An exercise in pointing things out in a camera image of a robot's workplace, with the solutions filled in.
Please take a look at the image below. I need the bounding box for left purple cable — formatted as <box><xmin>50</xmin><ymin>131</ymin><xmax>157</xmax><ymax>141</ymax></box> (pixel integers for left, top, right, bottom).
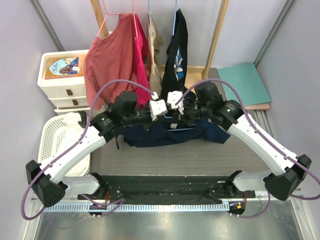
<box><xmin>20</xmin><ymin>79</ymin><xmax>157</xmax><ymax>221</ymax></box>

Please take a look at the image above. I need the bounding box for white cloth in basket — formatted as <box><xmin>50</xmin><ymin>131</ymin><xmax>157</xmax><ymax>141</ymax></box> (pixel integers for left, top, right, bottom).
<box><xmin>62</xmin><ymin>111</ymin><xmax>87</xmax><ymax>129</ymax></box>

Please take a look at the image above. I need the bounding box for wooden clothes rack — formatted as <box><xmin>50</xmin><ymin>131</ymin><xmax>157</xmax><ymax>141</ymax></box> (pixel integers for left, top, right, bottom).
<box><xmin>90</xmin><ymin>0</ymin><xmax>229</xmax><ymax>86</ymax></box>

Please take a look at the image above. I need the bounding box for blue wire hanger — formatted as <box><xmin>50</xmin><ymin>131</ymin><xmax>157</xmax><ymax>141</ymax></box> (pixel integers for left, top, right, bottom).
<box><xmin>162</xmin><ymin>114</ymin><xmax>196</xmax><ymax>132</ymax></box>

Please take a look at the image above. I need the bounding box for salmon red hanging shirt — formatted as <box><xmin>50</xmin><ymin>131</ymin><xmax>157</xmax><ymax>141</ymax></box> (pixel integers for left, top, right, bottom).
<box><xmin>83</xmin><ymin>13</ymin><xmax>138</xmax><ymax>110</ymax></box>

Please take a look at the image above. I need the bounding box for black printed hanging shirt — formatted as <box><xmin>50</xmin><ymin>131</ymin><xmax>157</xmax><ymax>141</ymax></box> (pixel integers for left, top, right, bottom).
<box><xmin>161</xmin><ymin>9</ymin><xmax>188</xmax><ymax>100</ymax></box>

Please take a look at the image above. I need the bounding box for magenta pink hanging shirt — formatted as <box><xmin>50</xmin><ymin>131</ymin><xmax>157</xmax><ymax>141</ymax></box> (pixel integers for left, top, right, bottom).
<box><xmin>132</xmin><ymin>14</ymin><xmax>150</xmax><ymax>90</ymax></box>

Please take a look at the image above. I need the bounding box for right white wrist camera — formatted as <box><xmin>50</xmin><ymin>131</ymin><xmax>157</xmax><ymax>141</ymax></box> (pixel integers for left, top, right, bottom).
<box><xmin>166</xmin><ymin>91</ymin><xmax>184</xmax><ymax>115</ymax></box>

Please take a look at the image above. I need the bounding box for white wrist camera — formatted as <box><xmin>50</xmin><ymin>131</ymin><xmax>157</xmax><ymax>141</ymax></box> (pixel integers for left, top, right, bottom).
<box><xmin>166</xmin><ymin>91</ymin><xmax>184</xmax><ymax>115</ymax></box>
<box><xmin>149</xmin><ymin>91</ymin><xmax>168</xmax><ymax>121</ymax></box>

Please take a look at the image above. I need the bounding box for white drawer cabinet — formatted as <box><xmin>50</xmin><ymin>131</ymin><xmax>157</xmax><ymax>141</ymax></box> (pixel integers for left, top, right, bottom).
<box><xmin>37</xmin><ymin>49</ymin><xmax>91</xmax><ymax>115</ymax></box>

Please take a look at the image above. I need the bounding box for tan board under teal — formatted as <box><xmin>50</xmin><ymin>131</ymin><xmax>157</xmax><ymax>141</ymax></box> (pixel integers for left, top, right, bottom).
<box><xmin>245</xmin><ymin>103</ymin><xmax>271</xmax><ymax>110</ymax></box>

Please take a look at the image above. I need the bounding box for navy blue t shirt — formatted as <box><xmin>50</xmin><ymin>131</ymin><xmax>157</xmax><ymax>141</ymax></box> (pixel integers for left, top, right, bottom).
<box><xmin>121</xmin><ymin>119</ymin><xmax>231</xmax><ymax>148</ymax></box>

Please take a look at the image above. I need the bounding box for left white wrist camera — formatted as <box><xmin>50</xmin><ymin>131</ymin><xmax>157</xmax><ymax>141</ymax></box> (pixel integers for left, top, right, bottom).
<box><xmin>149</xmin><ymin>91</ymin><xmax>168</xmax><ymax>121</ymax></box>

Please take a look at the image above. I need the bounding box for white slotted cable duct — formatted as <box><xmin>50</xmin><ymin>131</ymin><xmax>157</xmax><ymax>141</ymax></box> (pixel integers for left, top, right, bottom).
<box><xmin>44</xmin><ymin>201</ymin><xmax>230</xmax><ymax>213</ymax></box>

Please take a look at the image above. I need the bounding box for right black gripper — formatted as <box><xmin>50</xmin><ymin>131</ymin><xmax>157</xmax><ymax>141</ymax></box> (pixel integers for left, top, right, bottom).
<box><xmin>171</xmin><ymin>99</ymin><xmax>212</xmax><ymax>126</ymax></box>

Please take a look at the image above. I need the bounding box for illustrated book on cabinet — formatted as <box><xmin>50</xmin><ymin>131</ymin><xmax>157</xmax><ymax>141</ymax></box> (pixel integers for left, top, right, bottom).
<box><xmin>44</xmin><ymin>56</ymin><xmax>84</xmax><ymax>80</ymax></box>

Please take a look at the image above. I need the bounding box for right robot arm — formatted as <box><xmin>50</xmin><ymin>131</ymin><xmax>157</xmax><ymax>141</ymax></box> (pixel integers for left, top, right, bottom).
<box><xmin>167</xmin><ymin>81</ymin><xmax>312</xmax><ymax>201</ymax></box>

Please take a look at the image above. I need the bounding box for beige hanging shirt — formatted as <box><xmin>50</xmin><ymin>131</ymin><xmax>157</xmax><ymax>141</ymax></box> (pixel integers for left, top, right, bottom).
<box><xmin>146</xmin><ymin>16</ymin><xmax>164</xmax><ymax>95</ymax></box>

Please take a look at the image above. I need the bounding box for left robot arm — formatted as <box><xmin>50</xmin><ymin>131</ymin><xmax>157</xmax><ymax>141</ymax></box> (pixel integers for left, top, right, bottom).
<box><xmin>25</xmin><ymin>91</ymin><xmax>167</xmax><ymax>208</ymax></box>

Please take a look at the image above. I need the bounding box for pink wire hanger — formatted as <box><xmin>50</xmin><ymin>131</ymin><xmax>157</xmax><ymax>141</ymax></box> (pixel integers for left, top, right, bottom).
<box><xmin>96</xmin><ymin>0</ymin><xmax>118</xmax><ymax>39</ymax></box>

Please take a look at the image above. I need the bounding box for white laundry basket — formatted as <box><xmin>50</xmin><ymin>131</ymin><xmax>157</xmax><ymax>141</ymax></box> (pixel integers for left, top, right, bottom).
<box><xmin>37</xmin><ymin>114</ymin><xmax>84</xmax><ymax>163</ymax></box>

